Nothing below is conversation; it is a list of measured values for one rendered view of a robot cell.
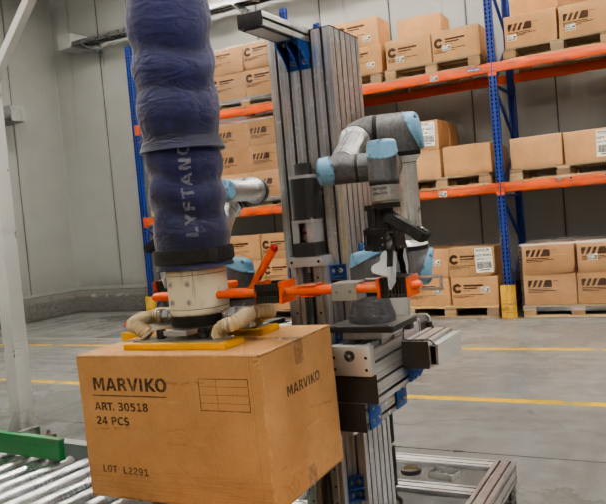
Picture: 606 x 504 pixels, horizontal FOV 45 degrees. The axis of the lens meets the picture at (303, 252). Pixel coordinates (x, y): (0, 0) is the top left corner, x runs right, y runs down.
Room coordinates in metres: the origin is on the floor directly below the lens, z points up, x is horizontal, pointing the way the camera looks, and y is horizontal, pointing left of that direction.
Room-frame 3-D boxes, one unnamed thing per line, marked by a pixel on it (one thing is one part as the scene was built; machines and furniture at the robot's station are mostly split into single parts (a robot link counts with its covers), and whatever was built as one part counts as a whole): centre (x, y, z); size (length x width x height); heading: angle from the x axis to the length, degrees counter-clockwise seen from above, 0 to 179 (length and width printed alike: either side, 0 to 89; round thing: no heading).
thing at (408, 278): (1.76, -0.22, 1.20); 0.08 x 0.07 x 0.05; 62
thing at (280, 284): (1.93, 0.08, 1.20); 0.10 x 0.08 x 0.06; 152
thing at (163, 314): (2.04, 0.30, 1.13); 0.34 x 0.25 x 0.06; 62
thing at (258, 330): (2.13, 0.26, 1.09); 0.34 x 0.10 x 0.05; 62
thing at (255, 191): (2.64, 0.20, 1.50); 0.49 x 0.11 x 0.12; 160
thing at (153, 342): (1.96, 0.35, 1.09); 0.34 x 0.10 x 0.05; 62
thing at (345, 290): (1.83, -0.11, 1.19); 0.07 x 0.07 x 0.04; 62
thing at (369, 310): (2.30, -0.20, 1.09); 0.15 x 0.15 x 0.10
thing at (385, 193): (1.77, -0.21, 1.42); 0.08 x 0.08 x 0.05
